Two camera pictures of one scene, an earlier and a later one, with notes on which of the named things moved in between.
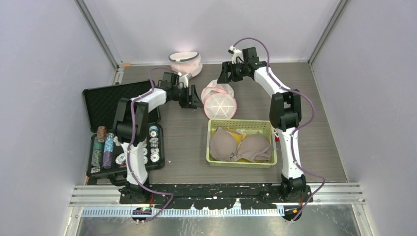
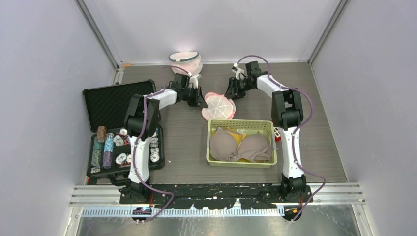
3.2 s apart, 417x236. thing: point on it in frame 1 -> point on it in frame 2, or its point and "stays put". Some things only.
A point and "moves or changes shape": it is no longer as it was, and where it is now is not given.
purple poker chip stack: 108,152 stays put
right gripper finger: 224,75 -> 232,91
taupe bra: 225,145 stays put
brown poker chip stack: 101,133 stays put
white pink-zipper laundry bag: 219,101 moves or changes shape
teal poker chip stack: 97,153 stays put
